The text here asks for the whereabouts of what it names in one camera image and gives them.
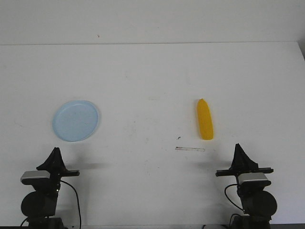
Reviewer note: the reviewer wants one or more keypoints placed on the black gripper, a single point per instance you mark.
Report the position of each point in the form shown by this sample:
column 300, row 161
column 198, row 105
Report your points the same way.
column 241, row 161
column 56, row 168

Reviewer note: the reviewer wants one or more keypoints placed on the light blue round plate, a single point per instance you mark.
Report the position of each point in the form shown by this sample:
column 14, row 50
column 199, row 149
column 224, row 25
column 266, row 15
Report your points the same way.
column 75, row 120

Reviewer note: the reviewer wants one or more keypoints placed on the yellow corn cob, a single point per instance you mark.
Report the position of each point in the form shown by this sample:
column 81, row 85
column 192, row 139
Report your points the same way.
column 205, row 122

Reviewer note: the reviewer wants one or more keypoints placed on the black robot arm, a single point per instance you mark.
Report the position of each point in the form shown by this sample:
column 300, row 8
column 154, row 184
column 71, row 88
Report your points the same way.
column 39, row 206
column 258, row 205

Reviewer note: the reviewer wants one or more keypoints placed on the clear tape strip horizontal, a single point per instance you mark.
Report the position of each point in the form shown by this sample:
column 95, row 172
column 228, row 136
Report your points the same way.
column 190, row 149

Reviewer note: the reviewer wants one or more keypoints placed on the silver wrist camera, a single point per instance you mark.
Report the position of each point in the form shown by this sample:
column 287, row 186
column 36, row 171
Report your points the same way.
column 257, row 178
column 30, row 177

